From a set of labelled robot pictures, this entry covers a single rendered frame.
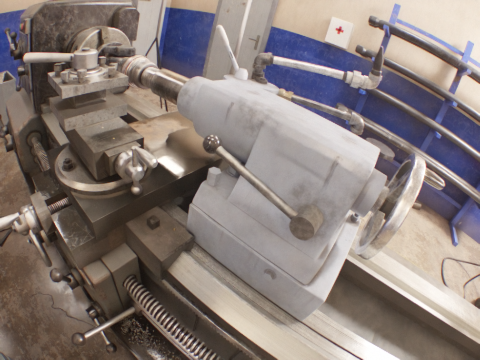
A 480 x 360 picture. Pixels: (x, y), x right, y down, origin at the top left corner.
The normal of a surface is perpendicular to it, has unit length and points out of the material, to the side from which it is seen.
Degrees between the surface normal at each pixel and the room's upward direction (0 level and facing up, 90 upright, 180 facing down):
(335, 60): 90
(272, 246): 62
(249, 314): 36
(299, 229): 90
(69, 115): 0
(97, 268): 0
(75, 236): 0
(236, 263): 90
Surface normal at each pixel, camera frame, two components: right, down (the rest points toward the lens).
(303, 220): -0.58, 0.36
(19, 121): -0.11, -0.47
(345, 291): -0.05, -0.80
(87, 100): 0.76, 0.52
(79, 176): 0.23, -0.78
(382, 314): 0.15, -0.62
